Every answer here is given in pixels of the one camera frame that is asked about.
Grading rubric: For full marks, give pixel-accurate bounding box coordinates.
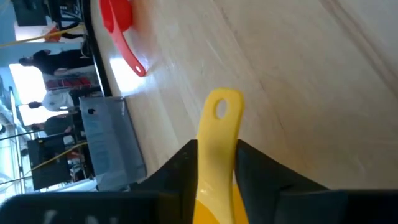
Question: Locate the red measuring cup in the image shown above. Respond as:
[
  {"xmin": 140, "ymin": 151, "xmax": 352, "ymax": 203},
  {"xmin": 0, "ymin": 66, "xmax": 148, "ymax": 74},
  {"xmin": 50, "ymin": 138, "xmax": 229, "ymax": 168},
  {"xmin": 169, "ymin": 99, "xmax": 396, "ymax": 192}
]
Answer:
[{"xmin": 99, "ymin": 0, "xmax": 147, "ymax": 78}]

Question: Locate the thin yellow hanging cable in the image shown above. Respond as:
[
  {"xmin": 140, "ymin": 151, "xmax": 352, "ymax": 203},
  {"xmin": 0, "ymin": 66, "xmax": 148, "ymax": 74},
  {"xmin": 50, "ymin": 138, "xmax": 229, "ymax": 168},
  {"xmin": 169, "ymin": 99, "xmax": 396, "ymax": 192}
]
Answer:
[{"xmin": 30, "ymin": 141, "xmax": 90, "ymax": 172}]

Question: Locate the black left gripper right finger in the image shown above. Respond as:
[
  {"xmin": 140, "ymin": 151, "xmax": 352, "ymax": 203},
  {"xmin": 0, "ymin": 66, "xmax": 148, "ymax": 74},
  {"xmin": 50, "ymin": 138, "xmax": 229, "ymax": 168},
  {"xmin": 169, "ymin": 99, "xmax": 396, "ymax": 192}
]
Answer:
[{"xmin": 234, "ymin": 139, "xmax": 398, "ymax": 224}]

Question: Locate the yellow measuring cup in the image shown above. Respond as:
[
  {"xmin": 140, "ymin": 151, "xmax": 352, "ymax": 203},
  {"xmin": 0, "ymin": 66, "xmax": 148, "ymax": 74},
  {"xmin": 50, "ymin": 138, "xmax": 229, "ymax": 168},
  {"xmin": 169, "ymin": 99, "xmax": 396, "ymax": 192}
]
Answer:
[{"xmin": 192, "ymin": 88, "xmax": 250, "ymax": 224}]

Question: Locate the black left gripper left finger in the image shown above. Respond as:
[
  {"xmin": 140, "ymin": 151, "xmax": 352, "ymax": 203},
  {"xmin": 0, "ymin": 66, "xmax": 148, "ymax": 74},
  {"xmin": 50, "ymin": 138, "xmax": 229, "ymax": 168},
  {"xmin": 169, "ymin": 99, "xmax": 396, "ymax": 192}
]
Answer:
[{"xmin": 0, "ymin": 139, "xmax": 199, "ymax": 224}]

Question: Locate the grey translucent plastic basket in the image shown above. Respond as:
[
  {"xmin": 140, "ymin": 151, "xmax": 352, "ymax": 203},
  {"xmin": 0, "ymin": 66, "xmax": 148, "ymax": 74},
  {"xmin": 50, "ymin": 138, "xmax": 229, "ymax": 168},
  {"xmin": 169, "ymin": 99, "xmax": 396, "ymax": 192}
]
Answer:
[{"xmin": 79, "ymin": 95, "xmax": 147, "ymax": 192}]

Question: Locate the black screen on stand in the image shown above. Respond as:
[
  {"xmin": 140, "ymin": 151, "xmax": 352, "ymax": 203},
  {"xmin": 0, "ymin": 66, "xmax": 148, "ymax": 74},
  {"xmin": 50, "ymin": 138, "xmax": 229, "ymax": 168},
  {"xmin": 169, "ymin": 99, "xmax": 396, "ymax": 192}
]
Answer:
[{"xmin": 27, "ymin": 133, "xmax": 73, "ymax": 191}]

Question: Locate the thick yellow hanging cable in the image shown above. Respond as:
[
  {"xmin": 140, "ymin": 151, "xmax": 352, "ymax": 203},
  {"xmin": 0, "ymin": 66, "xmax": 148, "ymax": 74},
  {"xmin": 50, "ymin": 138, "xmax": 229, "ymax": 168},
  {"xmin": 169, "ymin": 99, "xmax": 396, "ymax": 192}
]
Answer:
[{"xmin": 0, "ymin": 24, "xmax": 85, "ymax": 49}]

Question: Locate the person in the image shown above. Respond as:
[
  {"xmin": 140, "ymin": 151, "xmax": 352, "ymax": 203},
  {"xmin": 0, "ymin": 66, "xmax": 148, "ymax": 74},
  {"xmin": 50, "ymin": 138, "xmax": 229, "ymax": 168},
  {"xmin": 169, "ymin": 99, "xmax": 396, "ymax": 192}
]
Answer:
[
  {"xmin": 27, "ymin": 90, "xmax": 75, "ymax": 113},
  {"xmin": 30, "ymin": 114, "xmax": 77, "ymax": 136},
  {"xmin": 18, "ymin": 49, "xmax": 94, "ymax": 75}
]

